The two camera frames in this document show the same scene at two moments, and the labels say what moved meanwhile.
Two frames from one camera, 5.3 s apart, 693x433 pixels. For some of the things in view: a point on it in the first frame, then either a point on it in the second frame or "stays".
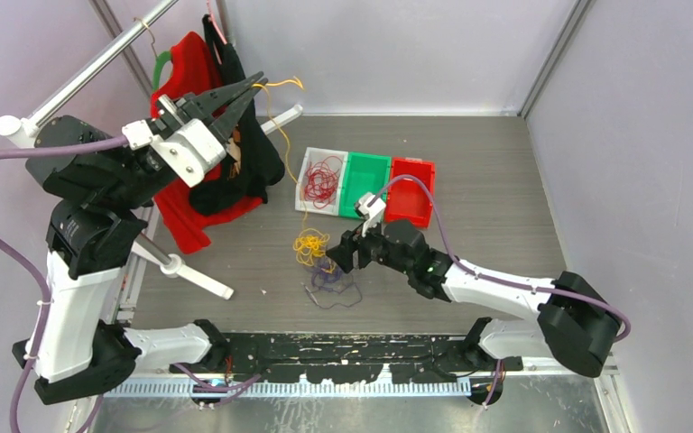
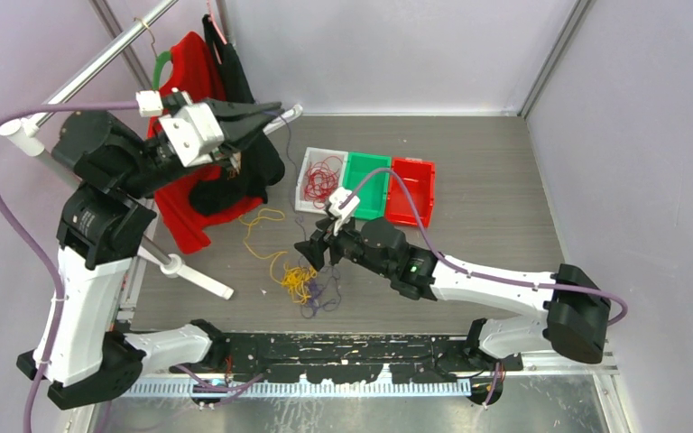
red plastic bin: (408, 200) stays
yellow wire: (309, 244) -> (295, 280)
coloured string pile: (321, 180) stays
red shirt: (191, 69) stays
